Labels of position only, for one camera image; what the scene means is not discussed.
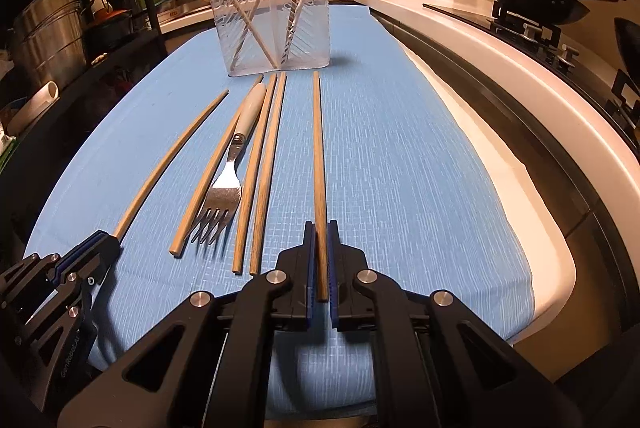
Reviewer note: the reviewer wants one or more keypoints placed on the metal cooktop knob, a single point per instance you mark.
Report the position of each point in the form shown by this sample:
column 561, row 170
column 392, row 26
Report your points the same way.
column 567, row 56
column 531, row 31

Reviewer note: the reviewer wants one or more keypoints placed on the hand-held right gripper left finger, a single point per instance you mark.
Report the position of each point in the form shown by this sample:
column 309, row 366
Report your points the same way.
column 311, row 268

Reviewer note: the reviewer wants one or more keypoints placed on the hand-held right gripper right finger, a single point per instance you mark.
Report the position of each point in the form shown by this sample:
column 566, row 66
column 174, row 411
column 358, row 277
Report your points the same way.
column 333, row 313

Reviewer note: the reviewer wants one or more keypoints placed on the black burner grate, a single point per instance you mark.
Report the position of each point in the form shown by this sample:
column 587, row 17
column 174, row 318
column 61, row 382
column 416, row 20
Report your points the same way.
column 622, row 91
column 505, row 16

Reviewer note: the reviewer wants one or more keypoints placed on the blue tablecloth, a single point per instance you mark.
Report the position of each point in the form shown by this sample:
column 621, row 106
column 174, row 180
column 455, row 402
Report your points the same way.
column 400, row 183

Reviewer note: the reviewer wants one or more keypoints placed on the black glass gas cooktop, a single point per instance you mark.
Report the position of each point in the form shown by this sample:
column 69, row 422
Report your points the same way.
column 545, row 46

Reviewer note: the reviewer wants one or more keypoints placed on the clear plastic utensil holder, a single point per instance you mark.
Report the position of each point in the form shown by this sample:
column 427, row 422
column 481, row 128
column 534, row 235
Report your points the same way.
column 315, row 43

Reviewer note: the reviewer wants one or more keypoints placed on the stainless steel stockpot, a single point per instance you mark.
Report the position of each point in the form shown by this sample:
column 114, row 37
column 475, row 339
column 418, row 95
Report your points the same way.
column 47, row 38

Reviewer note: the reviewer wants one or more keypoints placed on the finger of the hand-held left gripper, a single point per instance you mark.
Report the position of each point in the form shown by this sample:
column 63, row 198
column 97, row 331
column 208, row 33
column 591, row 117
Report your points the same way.
column 75, row 257
column 102, row 255

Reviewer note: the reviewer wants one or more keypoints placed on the dark base cabinet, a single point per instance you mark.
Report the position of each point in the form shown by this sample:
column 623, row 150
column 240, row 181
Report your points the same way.
column 525, row 143

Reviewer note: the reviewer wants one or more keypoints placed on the white paper roll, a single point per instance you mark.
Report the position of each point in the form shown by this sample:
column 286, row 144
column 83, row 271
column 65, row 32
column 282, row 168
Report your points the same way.
column 40, row 101

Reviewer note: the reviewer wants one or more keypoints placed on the orange-rimmed pot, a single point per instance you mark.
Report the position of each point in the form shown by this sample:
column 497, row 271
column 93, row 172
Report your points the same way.
column 112, row 26

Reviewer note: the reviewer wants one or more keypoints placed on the small black pot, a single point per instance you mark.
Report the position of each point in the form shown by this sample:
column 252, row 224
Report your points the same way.
column 125, row 1

